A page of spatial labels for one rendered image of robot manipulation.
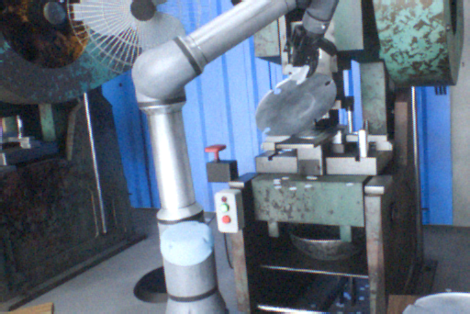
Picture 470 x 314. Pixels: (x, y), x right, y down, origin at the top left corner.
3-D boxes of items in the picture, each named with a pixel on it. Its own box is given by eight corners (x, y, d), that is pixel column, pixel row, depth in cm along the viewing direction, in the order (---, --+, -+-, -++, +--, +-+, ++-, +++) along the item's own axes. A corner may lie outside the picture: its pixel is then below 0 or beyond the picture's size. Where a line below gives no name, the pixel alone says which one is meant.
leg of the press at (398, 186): (407, 390, 150) (395, 104, 136) (371, 384, 154) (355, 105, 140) (437, 265, 235) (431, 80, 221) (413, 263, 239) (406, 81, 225)
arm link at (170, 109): (165, 278, 116) (127, 50, 107) (163, 255, 130) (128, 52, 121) (215, 266, 119) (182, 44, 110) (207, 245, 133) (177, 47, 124)
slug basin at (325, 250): (364, 272, 165) (363, 244, 163) (274, 263, 177) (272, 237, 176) (385, 235, 196) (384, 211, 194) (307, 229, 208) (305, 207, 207)
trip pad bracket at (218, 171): (234, 215, 169) (229, 160, 166) (210, 213, 173) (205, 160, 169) (242, 209, 174) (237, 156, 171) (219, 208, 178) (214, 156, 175)
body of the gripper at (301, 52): (281, 52, 141) (292, 18, 133) (306, 50, 146) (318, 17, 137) (292, 70, 137) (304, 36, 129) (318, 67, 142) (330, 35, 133)
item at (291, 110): (349, 97, 167) (348, 96, 168) (312, 59, 143) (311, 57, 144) (284, 146, 173) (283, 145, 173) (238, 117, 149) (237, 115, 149)
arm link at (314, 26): (324, 5, 135) (338, 23, 130) (318, 18, 138) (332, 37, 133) (301, 5, 131) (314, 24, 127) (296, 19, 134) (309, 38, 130)
